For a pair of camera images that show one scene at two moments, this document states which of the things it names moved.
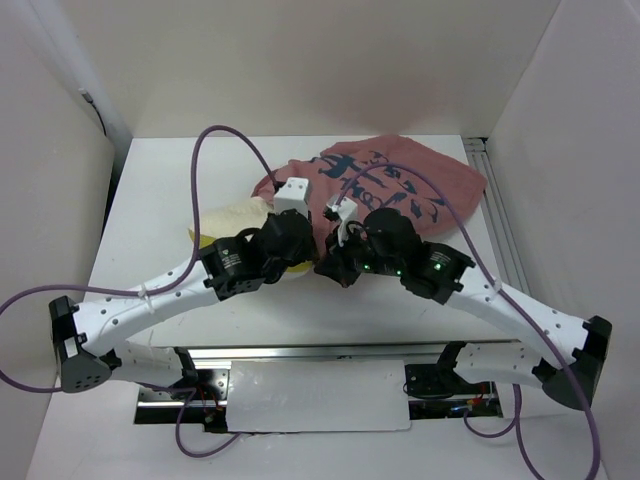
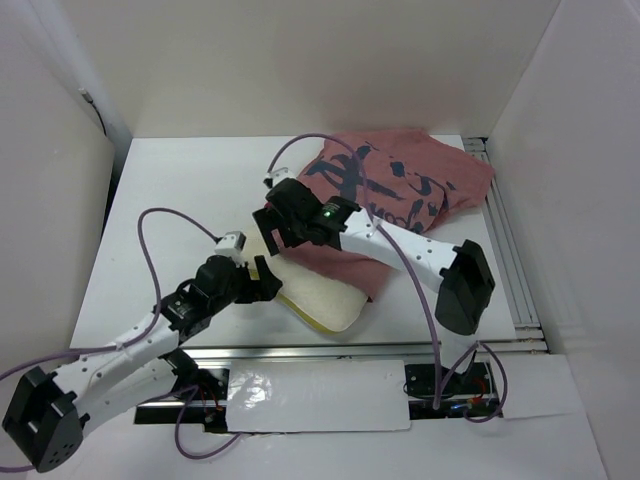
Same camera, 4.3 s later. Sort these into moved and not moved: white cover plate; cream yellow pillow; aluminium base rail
Moved: cream yellow pillow
Not moved: white cover plate; aluminium base rail
